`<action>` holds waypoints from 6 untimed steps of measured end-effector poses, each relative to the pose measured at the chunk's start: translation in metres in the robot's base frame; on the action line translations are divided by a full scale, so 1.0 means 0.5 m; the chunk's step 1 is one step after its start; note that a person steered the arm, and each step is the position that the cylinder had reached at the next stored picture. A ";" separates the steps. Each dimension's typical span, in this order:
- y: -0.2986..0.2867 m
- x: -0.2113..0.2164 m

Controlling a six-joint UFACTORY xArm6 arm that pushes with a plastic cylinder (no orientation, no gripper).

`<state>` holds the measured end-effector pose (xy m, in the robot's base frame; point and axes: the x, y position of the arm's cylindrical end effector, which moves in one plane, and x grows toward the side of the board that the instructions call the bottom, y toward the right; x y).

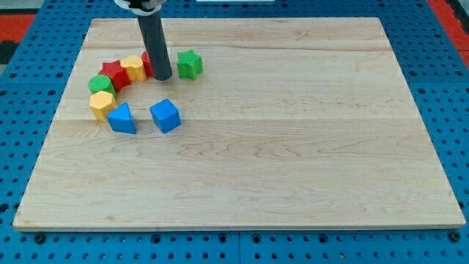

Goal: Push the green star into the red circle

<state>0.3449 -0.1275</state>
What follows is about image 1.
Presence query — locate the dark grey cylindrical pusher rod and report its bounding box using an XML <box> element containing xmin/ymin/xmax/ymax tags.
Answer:
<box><xmin>138</xmin><ymin>11</ymin><xmax>172</xmax><ymax>81</ymax></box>

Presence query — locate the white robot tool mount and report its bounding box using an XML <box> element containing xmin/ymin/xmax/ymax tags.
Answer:
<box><xmin>114</xmin><ymin>0</ymin><xmax>163</xmax><ymax>16</ymax></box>

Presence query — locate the green star block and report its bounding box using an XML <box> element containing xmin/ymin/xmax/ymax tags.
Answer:
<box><xmin>177</xmin><ymin>49</ymin><xmax>203</xmax><ymax>81</ymax></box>

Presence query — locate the red circle block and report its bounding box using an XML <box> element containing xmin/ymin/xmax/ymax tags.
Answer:
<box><xmin>141</xmin><ymin>51</ymin><xmax>153</xmax><ymax>77</ymax></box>

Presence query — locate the red star block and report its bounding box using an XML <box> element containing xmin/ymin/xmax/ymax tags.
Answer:
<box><xmin>99</xmin><ymin>60</ymin><xmax>130</xmax><ymax>93</ymax></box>

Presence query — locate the green circle block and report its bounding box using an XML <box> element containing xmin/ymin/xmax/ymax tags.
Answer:
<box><xmin>88</xmin><ymin>75</ymin><xmax>117</xmax><ymax>98</ymax></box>

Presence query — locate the yellow heart block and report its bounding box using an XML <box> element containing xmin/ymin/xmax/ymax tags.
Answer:
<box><xmin>120</xmin><ymin>55</ymin><xmax>147</xmax><ymax>81</ymax></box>

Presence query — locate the blue cube block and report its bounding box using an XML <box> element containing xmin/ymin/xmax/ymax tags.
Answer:
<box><xmin>149</xmin><ymin>99</ymin><xmax>181</xmax><ymax>133</ymax></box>

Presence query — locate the yellow hexagon block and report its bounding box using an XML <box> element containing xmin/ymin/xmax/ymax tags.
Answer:
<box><xmin>89</xmin><ymin>91</ymin><xmax>117</xmax><ymax>122</ymax></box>

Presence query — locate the blue triangle block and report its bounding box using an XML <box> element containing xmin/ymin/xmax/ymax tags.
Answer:
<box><xmin>106</xmin><ymin>103</ymin><xmax>136</xmax><ymax>134</ymax></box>

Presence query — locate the wooden board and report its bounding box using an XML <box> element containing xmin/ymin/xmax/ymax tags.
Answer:
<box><xmin>13</xmin><ymin>18</ymin><xmax>466</xmax><ymax>232</ymax></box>

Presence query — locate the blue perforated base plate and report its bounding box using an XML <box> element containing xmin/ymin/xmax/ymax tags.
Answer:
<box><xmin>1</xmin><ymin>0</ymin><xmax>468</xmax><ymax>263</ymax></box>

